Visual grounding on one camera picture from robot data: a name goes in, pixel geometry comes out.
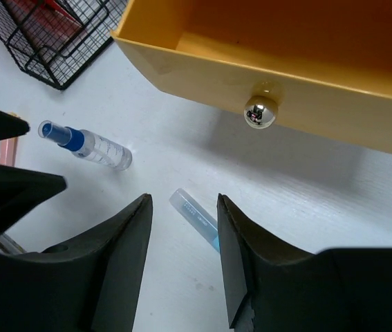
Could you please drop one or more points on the small blue spray bottle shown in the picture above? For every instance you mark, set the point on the small blue spray bottle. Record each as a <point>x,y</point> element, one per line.
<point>87,145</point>

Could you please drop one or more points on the yellow drawer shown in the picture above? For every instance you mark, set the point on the yellow drawer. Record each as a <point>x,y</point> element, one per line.
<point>323,67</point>

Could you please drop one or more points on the orange pink highlighter pen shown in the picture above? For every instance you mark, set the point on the orange pink highlighter pen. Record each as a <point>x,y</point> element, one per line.
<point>8,150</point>

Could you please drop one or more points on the black wire mesh file rack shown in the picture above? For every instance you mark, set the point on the black wire mesh file rack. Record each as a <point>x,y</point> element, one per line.
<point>60,70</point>

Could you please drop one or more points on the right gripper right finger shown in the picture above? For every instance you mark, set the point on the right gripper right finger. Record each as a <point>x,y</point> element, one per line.
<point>271,285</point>

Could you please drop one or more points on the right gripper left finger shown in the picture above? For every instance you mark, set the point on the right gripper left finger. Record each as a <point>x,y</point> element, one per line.
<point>90,282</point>

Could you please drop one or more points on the red A4 file folder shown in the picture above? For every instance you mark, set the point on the red A4 file folder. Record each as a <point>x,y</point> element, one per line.
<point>42,25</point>

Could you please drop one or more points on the blue clear highlighter pen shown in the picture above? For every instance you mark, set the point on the blue clear highlighter pen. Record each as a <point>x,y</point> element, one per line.
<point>196,216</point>

